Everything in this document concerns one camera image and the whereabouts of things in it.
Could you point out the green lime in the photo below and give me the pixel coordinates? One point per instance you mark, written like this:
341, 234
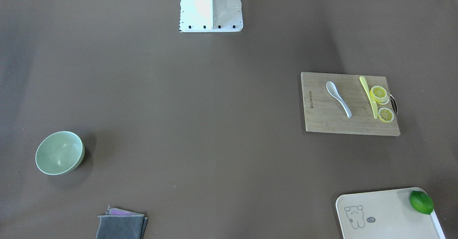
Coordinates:
421, 202

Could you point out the white ceramic spoon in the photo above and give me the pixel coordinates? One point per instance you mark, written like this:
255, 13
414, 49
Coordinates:
333, 91

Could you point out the top lemon slice of stack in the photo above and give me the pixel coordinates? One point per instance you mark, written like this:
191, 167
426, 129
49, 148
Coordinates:
379, 94

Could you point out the wooden cutting board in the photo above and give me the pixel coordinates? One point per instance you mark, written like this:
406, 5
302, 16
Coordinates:
323, 113

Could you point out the yellow plastic knife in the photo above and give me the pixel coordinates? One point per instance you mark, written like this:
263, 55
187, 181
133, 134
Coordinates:
370, 99

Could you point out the single lemon slice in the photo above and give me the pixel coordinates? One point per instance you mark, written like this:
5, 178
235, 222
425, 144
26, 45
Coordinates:
386, 115

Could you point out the lower lemon slice of stack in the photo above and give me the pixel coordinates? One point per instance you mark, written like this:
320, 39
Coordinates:
385, 101

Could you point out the grey folded cloth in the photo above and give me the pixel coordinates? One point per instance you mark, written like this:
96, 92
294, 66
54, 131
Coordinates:
121, 224

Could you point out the lemon slice of stack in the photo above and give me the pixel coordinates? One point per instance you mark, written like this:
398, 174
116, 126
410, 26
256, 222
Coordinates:
385, 101
379, 94

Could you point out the cream tray with bear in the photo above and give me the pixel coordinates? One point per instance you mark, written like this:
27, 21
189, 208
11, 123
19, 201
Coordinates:
385, 214

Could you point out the light green bowl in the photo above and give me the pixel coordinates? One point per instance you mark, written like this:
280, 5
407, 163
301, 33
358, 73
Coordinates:
60, 153

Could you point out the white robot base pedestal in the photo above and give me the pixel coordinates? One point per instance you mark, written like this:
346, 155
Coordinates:
210, 16

